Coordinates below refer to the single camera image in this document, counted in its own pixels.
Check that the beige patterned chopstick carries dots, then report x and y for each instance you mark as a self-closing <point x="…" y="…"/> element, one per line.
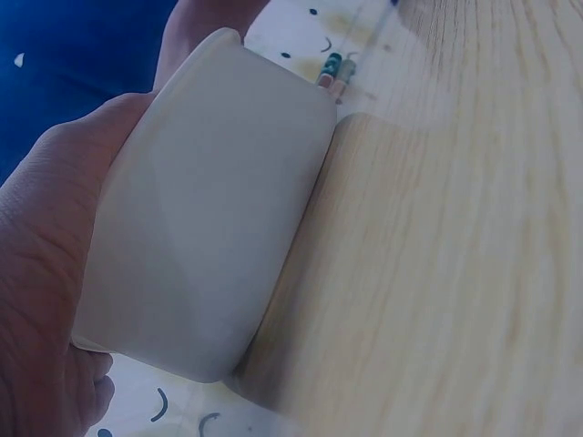
<point x="345" y="75"/>

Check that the person's left thumb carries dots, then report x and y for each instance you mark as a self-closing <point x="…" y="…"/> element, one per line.
<point x="200" y="23"/>

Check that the person's left hand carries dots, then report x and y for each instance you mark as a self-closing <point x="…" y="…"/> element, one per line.
<point x="50" y="236"/>

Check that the person's left fingers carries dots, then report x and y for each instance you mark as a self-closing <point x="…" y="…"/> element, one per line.
<point x="93" y="391"/>

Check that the white rectangular container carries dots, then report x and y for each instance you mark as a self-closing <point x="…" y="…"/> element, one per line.
<point x="205" y="214"/>

